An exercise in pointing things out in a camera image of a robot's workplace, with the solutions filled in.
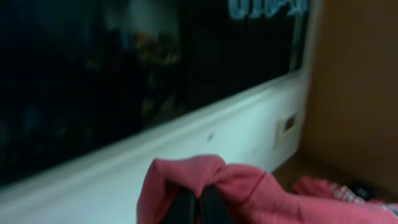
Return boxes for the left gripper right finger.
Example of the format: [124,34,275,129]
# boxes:
[200,185,235,224]

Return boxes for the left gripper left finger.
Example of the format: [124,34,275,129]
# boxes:
[160,188,196,224]

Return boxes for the orange McKinney Boyd soccer shirt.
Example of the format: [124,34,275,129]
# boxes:
[137,155,397,224]

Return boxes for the dark window pane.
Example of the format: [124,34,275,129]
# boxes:
[1,0,311,186]

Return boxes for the white wall outlet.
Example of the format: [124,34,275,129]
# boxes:
[274,113,297,147]

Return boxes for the brown cardboard panel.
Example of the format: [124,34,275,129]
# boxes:
[301,0,397,194]

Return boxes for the black garment in pile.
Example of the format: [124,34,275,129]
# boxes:
[351,182,375,201]

